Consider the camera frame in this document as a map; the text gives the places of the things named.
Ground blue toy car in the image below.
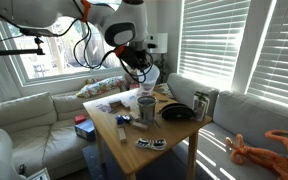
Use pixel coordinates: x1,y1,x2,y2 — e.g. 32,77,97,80
115,115,124,125

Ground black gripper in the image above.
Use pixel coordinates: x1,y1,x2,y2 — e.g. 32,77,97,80
119,46,151,70

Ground white black striped sunglasses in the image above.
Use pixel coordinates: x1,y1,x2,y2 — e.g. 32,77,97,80
135,138,167,150

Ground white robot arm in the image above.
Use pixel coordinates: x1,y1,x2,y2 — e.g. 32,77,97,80
0,0,150,70

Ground stacked wooden blocks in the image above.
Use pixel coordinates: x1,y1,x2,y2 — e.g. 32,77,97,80
109,100,130,110

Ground black toy car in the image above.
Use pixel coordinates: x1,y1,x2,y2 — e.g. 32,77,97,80
122,115,132,122

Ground small wooden block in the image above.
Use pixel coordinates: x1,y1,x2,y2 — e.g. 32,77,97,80
129,111,139,120

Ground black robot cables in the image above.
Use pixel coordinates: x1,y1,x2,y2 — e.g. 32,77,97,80
56,18,154,84

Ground blue box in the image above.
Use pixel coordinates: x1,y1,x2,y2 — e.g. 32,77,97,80
75,119,96,141

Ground grey fabric sofa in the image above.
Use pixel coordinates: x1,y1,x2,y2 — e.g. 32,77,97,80
167,73,288,180

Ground floral pillow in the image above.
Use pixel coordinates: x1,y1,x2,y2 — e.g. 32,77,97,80
76,76,124,98

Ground orange plush octopus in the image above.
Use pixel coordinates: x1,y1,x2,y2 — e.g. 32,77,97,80
226,130,288,180

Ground wooden block near cup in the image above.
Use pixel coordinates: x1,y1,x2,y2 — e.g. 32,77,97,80
131,121,148,130

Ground red box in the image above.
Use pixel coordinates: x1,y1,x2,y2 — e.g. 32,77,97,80
74,114,86,124

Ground silver metal cup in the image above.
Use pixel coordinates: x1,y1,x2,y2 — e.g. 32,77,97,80
137,96,156,125

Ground wooden table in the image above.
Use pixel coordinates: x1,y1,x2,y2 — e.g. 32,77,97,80
84,89,212,180

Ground cream leather sofa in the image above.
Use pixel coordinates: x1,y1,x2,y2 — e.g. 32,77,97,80
0,87,122,180

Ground light wooden block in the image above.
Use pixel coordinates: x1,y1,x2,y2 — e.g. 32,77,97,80
118,128,127,143

